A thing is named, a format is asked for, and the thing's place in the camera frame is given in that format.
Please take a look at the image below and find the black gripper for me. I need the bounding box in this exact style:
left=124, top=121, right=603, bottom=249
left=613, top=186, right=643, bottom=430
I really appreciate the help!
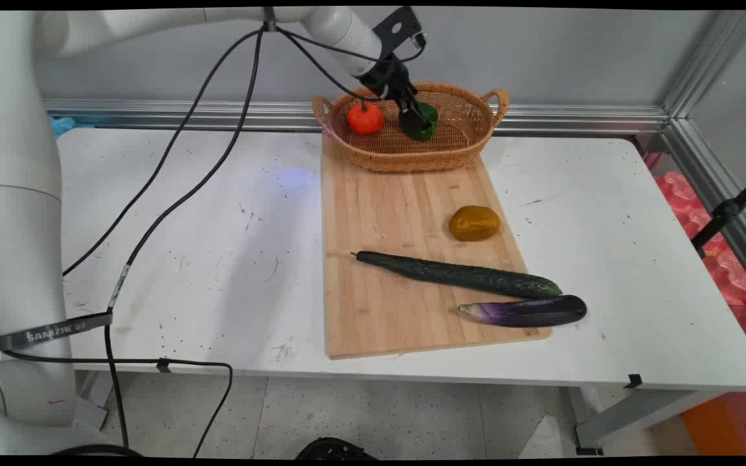
left=359, top=57, right=436, bottom=134

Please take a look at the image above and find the green toy bell pepper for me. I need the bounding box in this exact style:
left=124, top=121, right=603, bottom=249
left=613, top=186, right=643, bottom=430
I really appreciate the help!
left=399, top=102, right=440, bottom=142

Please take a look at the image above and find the yellow-brown toy potato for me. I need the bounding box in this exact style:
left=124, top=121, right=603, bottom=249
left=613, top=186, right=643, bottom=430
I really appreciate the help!
left=449, top=205, right=501, bottom=243

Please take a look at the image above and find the woven wicker basket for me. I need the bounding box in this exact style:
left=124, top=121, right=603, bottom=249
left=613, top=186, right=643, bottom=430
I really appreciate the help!
left=311, top=82, right=510, bottom=173

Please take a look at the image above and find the dark green toy cucumber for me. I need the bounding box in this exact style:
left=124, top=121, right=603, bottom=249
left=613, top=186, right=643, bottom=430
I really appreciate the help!
left=351, top=250, right=563, bottom=300

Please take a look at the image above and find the wooden cutting board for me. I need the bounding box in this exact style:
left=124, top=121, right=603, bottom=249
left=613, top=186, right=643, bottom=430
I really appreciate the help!
left=320, top=133, right=552, bottom=361

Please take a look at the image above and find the purple toy eggplant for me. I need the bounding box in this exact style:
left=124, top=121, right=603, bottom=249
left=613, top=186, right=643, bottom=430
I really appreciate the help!
left=457, top=294, right=588, bottom=328

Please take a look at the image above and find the black tripod stand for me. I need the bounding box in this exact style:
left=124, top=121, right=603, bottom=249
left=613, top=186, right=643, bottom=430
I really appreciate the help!
left=690, top=166, right=746, bottom=260

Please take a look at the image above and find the black object on floor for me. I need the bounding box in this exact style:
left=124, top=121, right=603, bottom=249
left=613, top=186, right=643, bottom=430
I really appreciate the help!
left=294, top=437, right=379, bottom=460

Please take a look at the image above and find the red foam floor mat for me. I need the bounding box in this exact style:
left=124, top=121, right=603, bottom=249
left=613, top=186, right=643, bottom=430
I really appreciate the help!
left=642, top=152, right=746, bottom=454

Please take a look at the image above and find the blue plastic bag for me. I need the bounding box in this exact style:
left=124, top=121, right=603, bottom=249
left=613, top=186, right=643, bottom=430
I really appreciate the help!
left=48, top=115, right=98, bottom=139

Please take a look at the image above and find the grey table leg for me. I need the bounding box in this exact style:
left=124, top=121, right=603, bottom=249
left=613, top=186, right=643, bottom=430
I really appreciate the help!
left=571, top=386, right=728, bottom=456

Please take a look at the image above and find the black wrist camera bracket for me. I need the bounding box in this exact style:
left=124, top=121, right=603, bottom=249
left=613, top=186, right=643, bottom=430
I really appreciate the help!
left=372, top=6, right=428, bottom=51

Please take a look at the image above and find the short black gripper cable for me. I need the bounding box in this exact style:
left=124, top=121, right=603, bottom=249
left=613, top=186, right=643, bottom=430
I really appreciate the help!
left=275, top=26, right=428, bottom=103

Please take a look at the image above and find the horizontal aluminium frame rail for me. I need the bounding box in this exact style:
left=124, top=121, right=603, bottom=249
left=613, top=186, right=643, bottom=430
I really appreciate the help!
left=43, top=98, right=670, bottom=136

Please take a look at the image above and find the black cable with white tag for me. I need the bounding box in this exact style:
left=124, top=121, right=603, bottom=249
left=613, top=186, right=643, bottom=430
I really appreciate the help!
left=104, top=28, right=266, bottom=450

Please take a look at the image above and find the thin black cable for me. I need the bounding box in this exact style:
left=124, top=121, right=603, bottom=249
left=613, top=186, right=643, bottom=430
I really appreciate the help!
left=62, top=27, right=265, bottom=278

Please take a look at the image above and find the slanted aluminium frame rail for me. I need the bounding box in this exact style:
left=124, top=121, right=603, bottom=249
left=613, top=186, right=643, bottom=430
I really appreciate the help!
left=661, top=10, right=746, bottom=300

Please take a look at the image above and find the black cable along table edge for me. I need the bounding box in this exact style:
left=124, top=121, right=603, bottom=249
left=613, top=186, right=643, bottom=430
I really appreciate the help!
left=1, top=349, right=234, bottom=458

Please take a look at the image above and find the black printed velcro strap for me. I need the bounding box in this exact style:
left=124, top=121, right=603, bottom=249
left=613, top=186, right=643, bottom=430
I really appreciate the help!
left=0, top=312, right=115, bottom=353

